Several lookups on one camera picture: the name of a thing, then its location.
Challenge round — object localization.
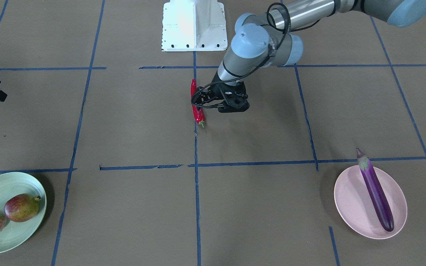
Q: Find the pink plate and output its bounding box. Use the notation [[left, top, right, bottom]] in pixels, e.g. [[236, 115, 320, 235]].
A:
[[334, 165, 408, 239]]

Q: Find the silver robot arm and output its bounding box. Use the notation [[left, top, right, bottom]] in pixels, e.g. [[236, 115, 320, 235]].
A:
[[191, 0, 426, 113]]

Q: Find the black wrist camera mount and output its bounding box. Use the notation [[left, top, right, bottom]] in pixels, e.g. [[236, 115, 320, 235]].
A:
[[218, 82, 250, 113]]

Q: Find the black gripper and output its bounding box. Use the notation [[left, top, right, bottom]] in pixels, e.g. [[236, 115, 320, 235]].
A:
[[192, 74, 247, 109]]

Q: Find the white camera stand pillar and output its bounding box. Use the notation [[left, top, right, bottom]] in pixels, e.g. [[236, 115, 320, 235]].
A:
[[161, 0, 228, 52]]

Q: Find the light green plate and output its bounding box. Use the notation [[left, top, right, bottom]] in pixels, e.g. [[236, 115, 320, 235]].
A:
[[0, 172, 47, 253]]

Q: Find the purple eggplant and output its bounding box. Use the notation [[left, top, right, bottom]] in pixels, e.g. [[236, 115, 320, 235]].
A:
[[356, 148, 395, 232]]

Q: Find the red chili pepper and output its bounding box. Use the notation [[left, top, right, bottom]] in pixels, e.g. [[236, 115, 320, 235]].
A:
[[190, 79, 206, 128]]

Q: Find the red apple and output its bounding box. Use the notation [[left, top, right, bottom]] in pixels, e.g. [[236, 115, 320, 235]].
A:
[[4, 193, 42, 222]]

